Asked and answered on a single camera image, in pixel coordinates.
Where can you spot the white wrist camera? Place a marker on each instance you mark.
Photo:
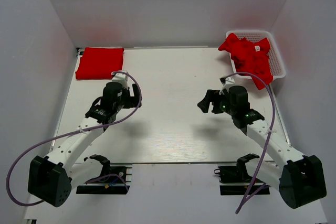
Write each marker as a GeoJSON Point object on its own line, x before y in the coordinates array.
{"type": "Point", "coordinates": [227, 82]}
{"type": "Point", "coordinates": [121, 78]}

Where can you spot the red t shirts in basket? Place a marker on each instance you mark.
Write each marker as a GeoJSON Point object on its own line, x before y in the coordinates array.
{"type": "Point", "coordinates": [250, 57]}

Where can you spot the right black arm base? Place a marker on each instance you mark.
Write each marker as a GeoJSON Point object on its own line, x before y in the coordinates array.
{"type": "Point", "coordinates": [234, 179]}

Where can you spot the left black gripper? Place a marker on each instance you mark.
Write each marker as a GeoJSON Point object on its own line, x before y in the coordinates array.
{"type": "Point", "coordinates": [133, 101]}

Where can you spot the folded red t shirt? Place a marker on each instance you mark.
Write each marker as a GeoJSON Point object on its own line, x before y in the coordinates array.
{"type": "Point", "coordinates": [99, 63]}

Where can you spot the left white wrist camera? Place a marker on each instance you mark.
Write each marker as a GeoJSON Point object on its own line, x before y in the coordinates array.
{"type": "Point", "coordinates": [121, 78]}

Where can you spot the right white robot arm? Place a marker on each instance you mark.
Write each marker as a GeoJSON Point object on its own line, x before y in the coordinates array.
{"type": "Point", "coordinates": [298, 178]}

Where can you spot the white plastic basket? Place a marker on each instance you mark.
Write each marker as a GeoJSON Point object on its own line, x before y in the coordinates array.
{"type": "Point", "coordinates": [276, 64]}

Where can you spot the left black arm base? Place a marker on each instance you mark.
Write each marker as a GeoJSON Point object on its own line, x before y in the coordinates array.
{"type": "Point", "coordinates": [112, 180]}

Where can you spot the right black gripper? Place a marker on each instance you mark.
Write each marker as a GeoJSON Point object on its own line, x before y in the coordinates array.
{"type": "Point", "coordinates": [211, 96]}

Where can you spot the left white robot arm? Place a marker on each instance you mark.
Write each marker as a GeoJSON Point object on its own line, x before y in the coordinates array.
{"type": "Point", "coordinates": [53, 177]}

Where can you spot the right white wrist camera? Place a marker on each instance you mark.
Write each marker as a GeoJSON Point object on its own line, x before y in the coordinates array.
{"type": "Point", "coordinates": [227, 82]}

